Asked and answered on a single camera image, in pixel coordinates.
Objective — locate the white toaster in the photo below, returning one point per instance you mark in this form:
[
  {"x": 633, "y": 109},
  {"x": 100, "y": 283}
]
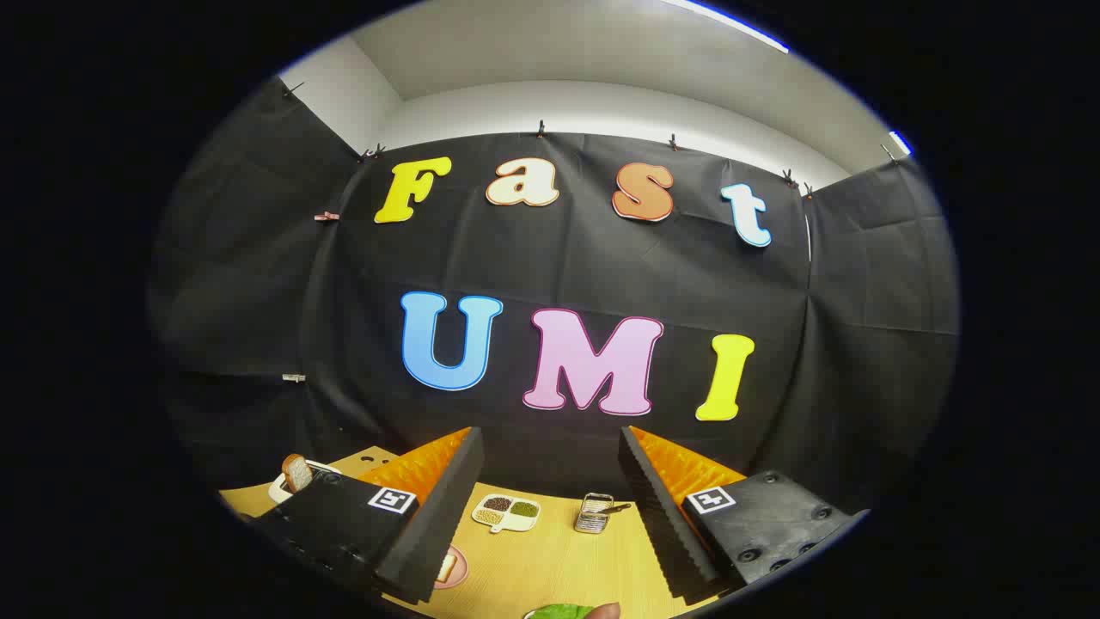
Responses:
[{"x": 277, "y": 490}]

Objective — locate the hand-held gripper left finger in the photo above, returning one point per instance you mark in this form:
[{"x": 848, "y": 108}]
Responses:
[{"x": 447, "y": 516}]

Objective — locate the toasted bread slice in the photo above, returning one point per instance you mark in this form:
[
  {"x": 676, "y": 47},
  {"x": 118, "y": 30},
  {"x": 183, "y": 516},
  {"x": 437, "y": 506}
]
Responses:
[{"x": 297, "y": 473}]

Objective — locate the dark brown beans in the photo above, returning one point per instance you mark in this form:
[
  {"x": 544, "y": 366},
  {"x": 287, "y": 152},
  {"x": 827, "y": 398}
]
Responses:
[{"x": 498, "y": 504}]

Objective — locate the white compartment dish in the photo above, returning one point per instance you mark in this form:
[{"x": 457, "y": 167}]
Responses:
[{"x": 507, "y": 521}]

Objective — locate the pink plate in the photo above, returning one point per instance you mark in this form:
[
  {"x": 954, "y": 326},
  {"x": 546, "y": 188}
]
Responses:
[{"x": 462, "y": 567}]

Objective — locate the black backdrop cloth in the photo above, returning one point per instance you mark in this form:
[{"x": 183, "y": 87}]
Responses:
[{"x": 567, "y": 266}]

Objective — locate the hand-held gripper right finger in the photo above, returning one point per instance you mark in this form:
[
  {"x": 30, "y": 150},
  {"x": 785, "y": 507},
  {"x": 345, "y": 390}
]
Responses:
[{"x": 657, "y": 516}]

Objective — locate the green mung beans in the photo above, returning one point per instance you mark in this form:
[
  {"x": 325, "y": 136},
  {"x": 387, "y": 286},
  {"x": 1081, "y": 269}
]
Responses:
[{"x": 524, "y": 509}]

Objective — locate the yellow soybeans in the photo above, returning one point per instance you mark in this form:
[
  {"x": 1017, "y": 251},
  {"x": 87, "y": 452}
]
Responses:
[{"x": 488, "y": 517}]

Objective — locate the green lettuce leaf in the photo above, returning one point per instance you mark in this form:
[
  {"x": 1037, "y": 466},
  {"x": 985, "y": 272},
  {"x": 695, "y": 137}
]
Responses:
[{"x": 559, "y": 612}]

